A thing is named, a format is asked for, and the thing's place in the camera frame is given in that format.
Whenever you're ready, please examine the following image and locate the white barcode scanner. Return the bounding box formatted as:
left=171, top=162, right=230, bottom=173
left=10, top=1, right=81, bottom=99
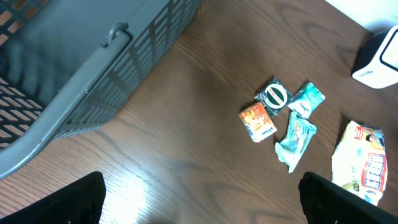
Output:
left=352, top=26, right=397, bottom=89

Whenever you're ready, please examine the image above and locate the teal white drink carton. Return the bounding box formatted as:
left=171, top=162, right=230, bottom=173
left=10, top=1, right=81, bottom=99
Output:
left=288, top=82, right=326, bottom=119

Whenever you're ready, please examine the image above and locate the white blue snack bag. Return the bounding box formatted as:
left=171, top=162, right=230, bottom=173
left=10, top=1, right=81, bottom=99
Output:
left=331, top=121, right=388, bottom=206

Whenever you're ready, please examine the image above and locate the grey plastic mesh basket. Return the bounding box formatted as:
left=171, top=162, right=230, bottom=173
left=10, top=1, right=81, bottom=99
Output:
left=1, top=0, right=199, bottom=178

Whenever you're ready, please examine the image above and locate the orange juice carton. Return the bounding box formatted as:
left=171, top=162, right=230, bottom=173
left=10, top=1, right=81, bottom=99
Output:
left=239, top=102, right=277, bottom=142

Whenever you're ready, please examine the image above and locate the dark green round-label packet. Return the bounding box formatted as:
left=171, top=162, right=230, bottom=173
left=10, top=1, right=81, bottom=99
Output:
left=254, top=77, right=293, bottom=116

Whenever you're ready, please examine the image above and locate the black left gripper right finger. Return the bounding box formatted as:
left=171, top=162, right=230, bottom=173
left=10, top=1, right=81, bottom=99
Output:
left=298, top=172, right=397, bottom=224

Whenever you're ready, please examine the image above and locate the teal snack packet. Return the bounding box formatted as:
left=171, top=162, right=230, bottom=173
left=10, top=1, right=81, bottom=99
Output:
left=274, top=111, right=317, bottom=173

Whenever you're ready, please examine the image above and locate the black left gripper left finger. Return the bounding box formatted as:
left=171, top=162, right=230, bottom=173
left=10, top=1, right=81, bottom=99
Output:
left=1, top=171, right=106, bottom=224

